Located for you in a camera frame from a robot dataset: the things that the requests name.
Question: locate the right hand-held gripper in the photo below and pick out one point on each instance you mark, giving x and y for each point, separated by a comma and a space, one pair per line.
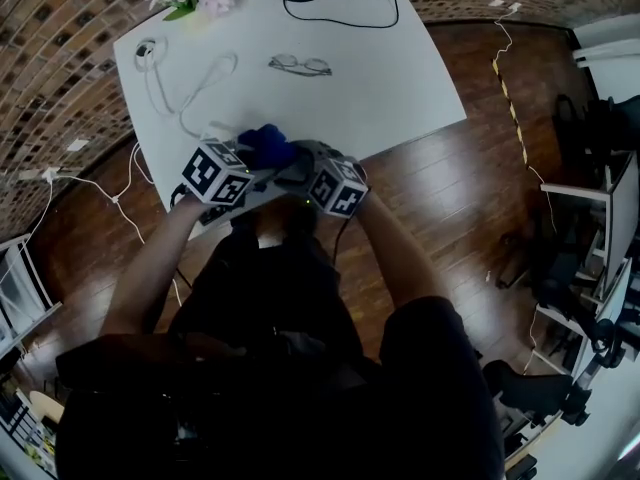
340, 188

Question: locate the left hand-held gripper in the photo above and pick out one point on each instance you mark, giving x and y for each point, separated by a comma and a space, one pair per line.
215, 178

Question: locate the blue cloth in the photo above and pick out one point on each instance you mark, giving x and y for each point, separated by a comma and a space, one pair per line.
270, 145

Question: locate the person's left forearm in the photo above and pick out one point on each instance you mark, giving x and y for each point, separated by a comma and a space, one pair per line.
150, 268

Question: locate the person's right forearm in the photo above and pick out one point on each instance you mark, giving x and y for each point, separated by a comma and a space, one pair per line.
400, 258

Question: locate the thin-framed eyeglasses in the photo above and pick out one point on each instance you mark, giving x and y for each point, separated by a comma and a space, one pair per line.
300, 65

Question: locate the person's body in black clothing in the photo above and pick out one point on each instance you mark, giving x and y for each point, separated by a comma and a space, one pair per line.
280, 368

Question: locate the yellow black striped tape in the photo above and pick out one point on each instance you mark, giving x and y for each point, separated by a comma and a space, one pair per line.
512, 113

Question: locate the white metal shelf rack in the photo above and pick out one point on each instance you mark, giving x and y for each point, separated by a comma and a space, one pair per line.
25, 308

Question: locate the black office chair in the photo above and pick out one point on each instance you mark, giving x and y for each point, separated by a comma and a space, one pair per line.
600, 128
530, 388

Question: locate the white office desk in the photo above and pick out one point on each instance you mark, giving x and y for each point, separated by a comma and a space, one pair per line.
620, 218

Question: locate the white wall charger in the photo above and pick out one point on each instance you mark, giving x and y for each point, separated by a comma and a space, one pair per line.
51, 174
515, 7

